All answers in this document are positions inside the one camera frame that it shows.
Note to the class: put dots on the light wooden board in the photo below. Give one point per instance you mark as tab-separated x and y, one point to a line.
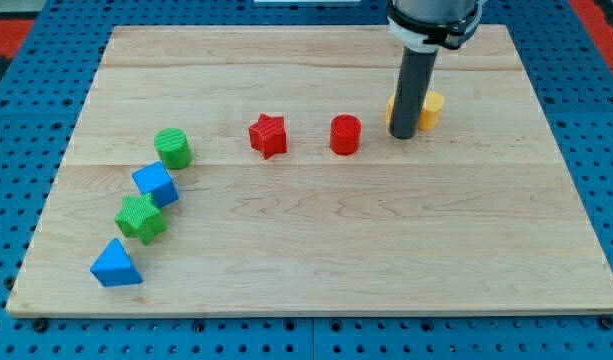
477	217

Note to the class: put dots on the blue triangle block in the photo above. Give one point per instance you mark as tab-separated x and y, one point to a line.
114	267

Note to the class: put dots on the yellow heart block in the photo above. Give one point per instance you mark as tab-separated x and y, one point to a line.
430	114

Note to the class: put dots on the red cylinder block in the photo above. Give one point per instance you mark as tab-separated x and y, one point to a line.
345	132

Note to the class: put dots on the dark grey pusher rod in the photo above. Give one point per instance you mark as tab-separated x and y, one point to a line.
413	81

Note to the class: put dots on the blue cube block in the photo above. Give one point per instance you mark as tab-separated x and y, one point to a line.
156	180

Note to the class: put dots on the green cylinder block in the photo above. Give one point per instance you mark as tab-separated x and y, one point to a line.
173	148

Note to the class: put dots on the green star block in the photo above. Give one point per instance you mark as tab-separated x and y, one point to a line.
141	218

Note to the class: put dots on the red star block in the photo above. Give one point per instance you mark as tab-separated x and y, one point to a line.
268	135

